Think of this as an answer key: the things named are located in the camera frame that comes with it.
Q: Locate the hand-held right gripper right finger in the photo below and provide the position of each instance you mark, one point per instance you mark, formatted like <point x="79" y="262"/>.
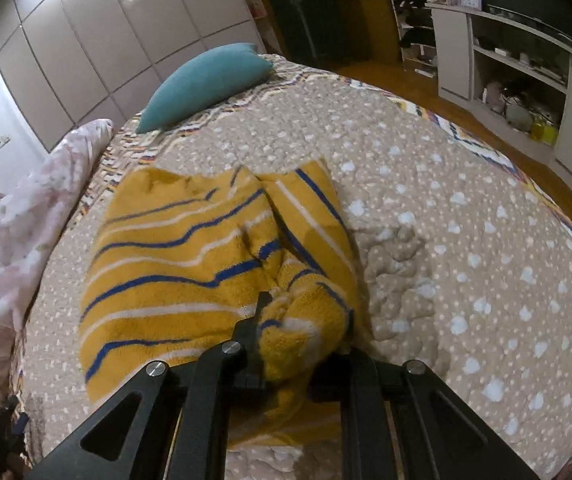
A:
<point x="360" y="375"/>

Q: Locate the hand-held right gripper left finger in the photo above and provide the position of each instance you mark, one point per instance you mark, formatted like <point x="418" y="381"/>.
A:
<point x="251" y="340"/>

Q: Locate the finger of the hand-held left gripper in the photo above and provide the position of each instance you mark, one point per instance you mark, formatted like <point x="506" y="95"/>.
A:
<point x="3" y="430"/>

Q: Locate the yellow striped sweater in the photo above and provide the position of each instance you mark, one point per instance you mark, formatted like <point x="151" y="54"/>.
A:
<point x="176" y="260"/>

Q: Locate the white clothes rack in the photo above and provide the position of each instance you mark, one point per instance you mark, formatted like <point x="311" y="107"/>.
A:
<point x="415" y="40"/>

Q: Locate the pink floral duvet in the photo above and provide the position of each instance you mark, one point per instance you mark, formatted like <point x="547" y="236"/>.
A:
<point x="11" y="240"/>

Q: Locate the teal pillow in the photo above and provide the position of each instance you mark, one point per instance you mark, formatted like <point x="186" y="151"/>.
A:
<point x="201" y="85"/>

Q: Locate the yellow bottle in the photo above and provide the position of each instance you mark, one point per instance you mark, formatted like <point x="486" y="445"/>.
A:
<point x="543" y="133"/>

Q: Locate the white round appliance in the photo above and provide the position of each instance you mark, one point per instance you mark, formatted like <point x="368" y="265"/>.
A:
<point x="518" y="115"/>

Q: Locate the pink soft toy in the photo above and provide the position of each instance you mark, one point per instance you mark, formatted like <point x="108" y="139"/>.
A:
<point x="494" y="92"/>

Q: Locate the small pink bottle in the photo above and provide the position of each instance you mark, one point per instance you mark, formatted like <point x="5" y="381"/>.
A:
<point x="255" y="10"/>

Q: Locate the white media cabinet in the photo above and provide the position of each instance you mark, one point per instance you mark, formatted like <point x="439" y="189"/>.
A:
<point x="453" y="50"/>

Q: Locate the wooden door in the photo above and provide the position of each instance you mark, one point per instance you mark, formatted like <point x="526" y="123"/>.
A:
<point x="380" y="10"/>

